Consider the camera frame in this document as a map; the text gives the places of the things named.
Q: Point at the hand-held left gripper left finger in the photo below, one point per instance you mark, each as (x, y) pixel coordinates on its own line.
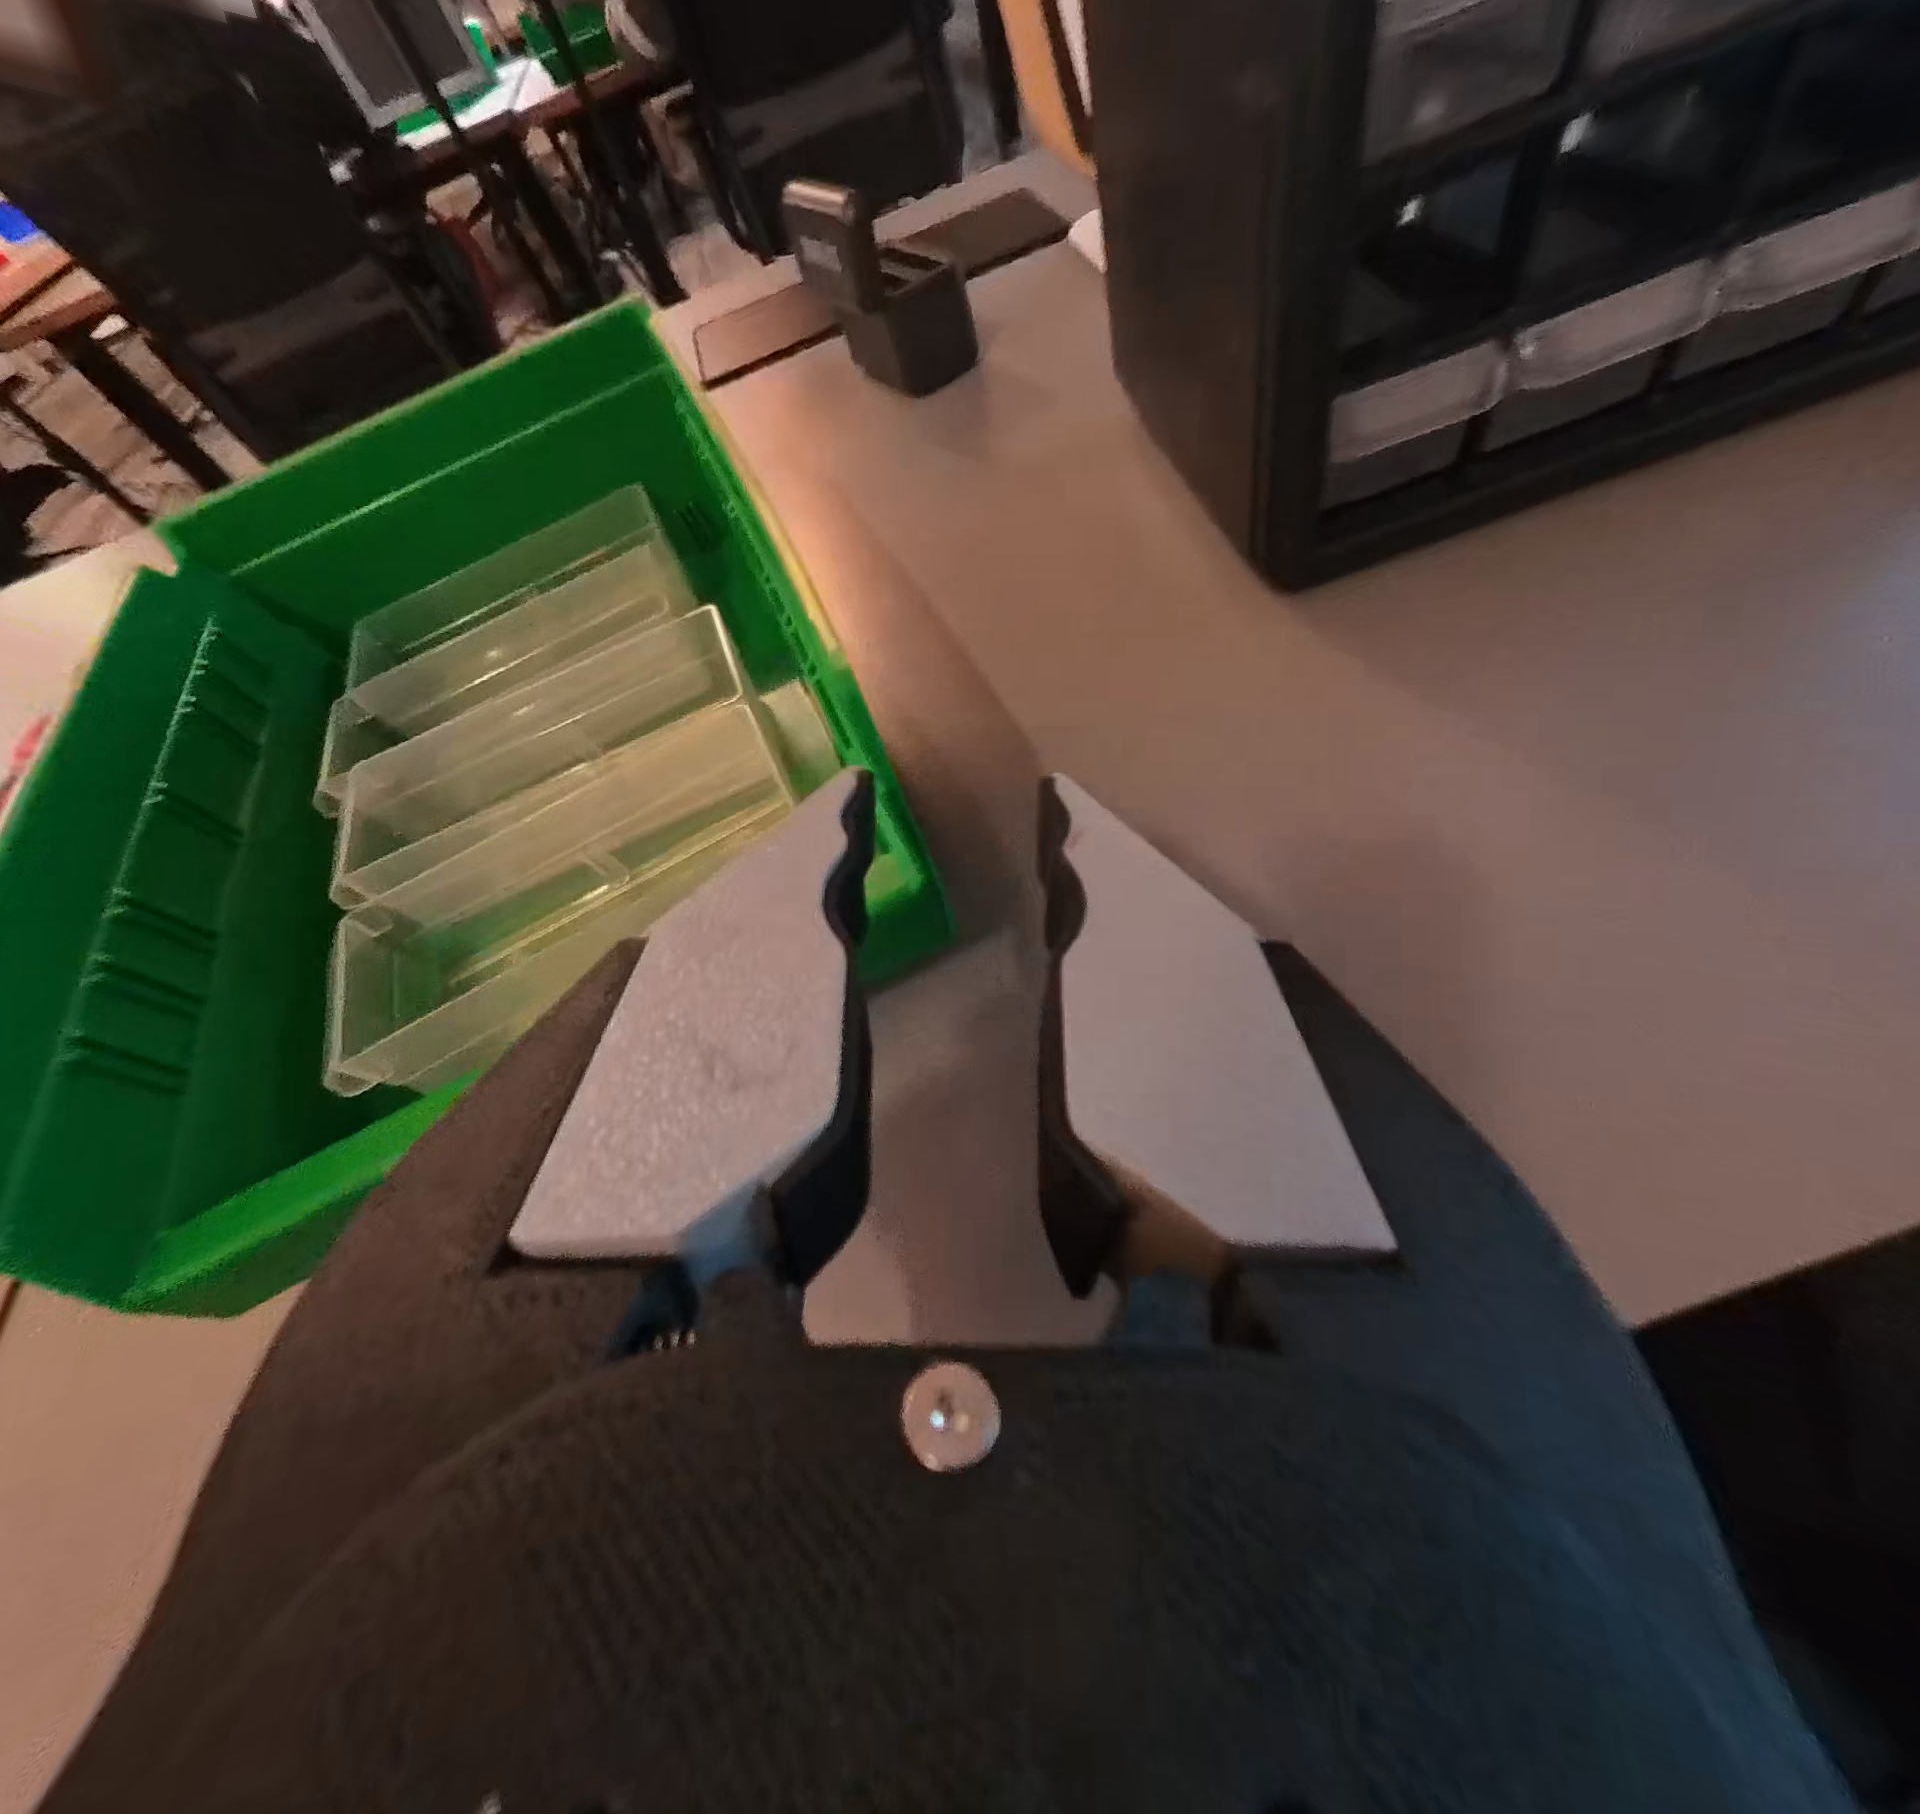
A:
(704, 1063)

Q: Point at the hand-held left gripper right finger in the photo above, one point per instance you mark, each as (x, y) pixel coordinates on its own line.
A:
(1200, 1079)

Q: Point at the clear plastic drawer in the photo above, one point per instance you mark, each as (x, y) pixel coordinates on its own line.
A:
(524, 718)
(509, 597)
(434, 1003)
(554, 824)

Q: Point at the green plastic bin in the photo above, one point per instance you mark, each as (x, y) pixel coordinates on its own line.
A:
(89, 945)

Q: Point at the black drawer cabinet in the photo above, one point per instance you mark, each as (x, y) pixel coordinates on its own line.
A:
(1200, 270)

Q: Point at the set of clear cabinet drawers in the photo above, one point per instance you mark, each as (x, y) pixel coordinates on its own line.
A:
(1591, 343)

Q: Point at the person's dark clothing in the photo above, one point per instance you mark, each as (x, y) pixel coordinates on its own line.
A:
(1800, 1513)

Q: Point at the black desk box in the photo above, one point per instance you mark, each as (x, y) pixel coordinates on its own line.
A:
(907, 321)

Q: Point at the black office chair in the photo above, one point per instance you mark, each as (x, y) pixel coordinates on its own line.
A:
(810, 58)

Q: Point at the green storage crate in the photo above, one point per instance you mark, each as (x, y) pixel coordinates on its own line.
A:
(567, 35)

